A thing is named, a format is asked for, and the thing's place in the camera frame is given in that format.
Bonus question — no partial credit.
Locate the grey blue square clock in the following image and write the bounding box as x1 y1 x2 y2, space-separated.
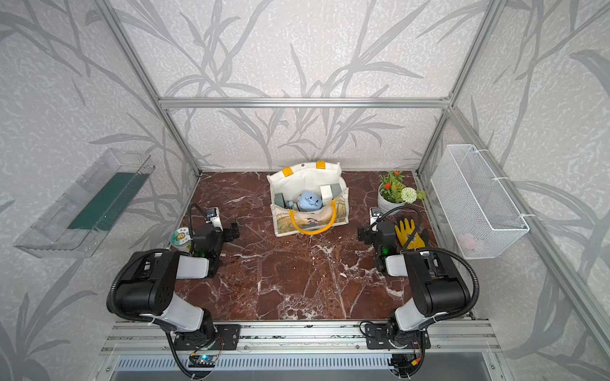
330 184 342 198

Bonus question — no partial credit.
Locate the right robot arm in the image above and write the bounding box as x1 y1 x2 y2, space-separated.
357 219 481 334

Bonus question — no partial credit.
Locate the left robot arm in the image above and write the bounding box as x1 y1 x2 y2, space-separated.
106 222 240 342

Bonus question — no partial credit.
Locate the white canvas tote bag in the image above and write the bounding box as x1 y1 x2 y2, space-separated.
267 160 349 237

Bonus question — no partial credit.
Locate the yellow work glove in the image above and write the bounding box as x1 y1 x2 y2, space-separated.
395 219 426 249

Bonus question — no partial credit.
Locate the white wire mesh basket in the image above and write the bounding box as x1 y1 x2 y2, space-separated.
431 144 530 260

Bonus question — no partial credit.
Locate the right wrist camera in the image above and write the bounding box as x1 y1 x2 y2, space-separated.
369 207 382 232

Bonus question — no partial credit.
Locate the grey green square clock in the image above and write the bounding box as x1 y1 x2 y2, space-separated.
273 193 286 208

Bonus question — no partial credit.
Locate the potted artificial flower plant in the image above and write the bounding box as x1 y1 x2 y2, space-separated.
377 170 426 214

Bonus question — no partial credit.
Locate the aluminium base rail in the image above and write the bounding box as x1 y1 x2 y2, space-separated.
100 319 501 356

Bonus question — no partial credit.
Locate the white cube digital clock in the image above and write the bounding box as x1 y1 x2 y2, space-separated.
320 184 334 206

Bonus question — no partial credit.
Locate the clear plastic wall shelf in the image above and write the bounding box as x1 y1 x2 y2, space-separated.
14 149 156 259

